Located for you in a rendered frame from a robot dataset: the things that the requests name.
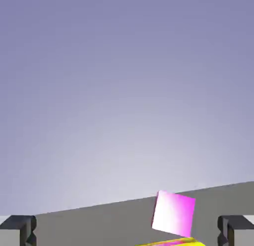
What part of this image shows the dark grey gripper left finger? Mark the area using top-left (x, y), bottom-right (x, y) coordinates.
top-left (0, 215), bottom-right (38, 246)

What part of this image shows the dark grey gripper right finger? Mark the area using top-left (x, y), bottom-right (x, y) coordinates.
top-left (217, 215), bottom-right (254, 246)

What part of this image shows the small magenta cube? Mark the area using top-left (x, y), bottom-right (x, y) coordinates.
top-left (151, 189), bottom-right (196, 239)

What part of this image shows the large yellow box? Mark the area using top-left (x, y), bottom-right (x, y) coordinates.
top-left (134, 237), bottom-right (207, 246)

